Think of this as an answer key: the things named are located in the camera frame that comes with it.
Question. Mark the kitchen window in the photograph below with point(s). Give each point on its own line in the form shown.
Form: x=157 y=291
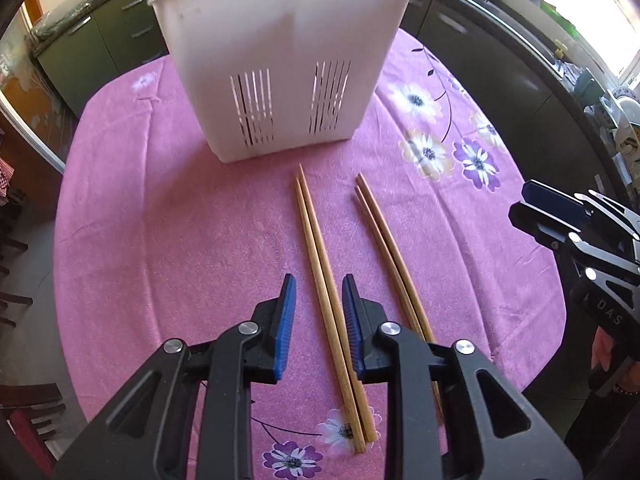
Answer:
x=590 y=0

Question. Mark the green plastic container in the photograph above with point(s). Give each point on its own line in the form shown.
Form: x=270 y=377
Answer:
x=557 y=12

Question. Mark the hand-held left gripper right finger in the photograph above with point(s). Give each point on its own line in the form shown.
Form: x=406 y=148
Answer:
x=350 y=330

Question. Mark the green lower kitchen cabinets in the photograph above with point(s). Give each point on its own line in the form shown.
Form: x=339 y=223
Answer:
x=100 y=35
x=500 y=75

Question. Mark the white plastic utensil holder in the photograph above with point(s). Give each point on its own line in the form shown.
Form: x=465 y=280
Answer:
x=280 y=35

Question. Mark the checkered apron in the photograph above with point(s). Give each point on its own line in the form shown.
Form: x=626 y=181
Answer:
x=5 y=180

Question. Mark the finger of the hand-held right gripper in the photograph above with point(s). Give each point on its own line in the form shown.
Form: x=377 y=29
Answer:
x=550 y=200
x=545 y=230

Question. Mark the person's right forearm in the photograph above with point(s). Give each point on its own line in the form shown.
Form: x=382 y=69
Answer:
x=600 y=425

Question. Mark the wooden chopstick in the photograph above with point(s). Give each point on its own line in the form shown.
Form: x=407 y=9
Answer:
x=324 y=260
x=388 y=240
x=379 y=240
x=313 y=260

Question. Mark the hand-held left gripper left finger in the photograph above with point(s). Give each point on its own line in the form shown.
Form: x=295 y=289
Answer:
x=285 y=330

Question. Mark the floral sliding glass door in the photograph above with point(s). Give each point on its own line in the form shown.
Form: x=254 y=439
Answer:
x=30 y=110

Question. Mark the pink floral tablecloth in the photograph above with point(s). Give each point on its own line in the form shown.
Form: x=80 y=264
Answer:
x=175 y=235

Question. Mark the dark wooden chair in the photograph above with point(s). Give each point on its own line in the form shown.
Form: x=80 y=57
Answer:
x=30 y=425
x=15 y=270

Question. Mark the person's right hand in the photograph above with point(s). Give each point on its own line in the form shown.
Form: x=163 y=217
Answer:
x=600 y=355

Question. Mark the dark kitchen countertop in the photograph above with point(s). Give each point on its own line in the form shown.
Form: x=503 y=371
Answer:
x=550 y=65

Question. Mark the patterned white bowl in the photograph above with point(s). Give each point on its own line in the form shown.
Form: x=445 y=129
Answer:
x=627 y=110

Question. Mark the green mug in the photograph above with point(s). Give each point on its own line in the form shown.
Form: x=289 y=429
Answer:
x=590 y=87

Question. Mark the crumpled plastic bag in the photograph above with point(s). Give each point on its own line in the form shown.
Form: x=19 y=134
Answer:
x=65 y=17

